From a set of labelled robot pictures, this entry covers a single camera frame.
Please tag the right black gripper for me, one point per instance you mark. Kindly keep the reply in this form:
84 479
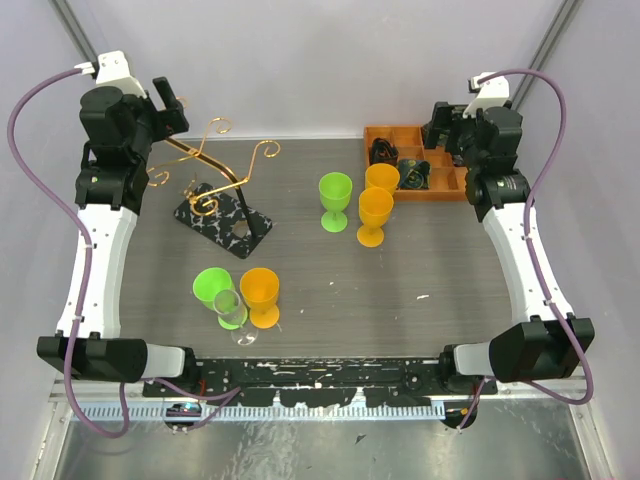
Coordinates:
448 117

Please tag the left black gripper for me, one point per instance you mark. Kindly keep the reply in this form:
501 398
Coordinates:
170 121

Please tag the orange goblet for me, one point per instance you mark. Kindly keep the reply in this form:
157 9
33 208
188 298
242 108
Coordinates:
260 289
384 176
375 207

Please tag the green goblet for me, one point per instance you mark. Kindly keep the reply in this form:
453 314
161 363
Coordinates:
335 189
208 284

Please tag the gold wine glass rack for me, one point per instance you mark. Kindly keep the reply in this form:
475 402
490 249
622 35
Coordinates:
220 214

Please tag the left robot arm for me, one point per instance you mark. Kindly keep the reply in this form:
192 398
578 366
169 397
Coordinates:
87 345

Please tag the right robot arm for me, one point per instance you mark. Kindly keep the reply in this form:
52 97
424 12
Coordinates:
546 340

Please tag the clear wine glass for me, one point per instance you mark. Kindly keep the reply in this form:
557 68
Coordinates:
231 309

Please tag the orange compartment tray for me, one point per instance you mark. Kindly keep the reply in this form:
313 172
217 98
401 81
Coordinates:
389 143

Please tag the dark floral cloth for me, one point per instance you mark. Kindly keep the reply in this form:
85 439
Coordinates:
414 174

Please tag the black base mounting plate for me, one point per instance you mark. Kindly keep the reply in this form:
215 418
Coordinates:
323 382

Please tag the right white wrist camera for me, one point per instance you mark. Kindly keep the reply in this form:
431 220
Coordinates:
490 93

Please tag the grey cable duct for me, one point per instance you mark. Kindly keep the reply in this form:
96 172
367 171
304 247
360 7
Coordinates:
160 410

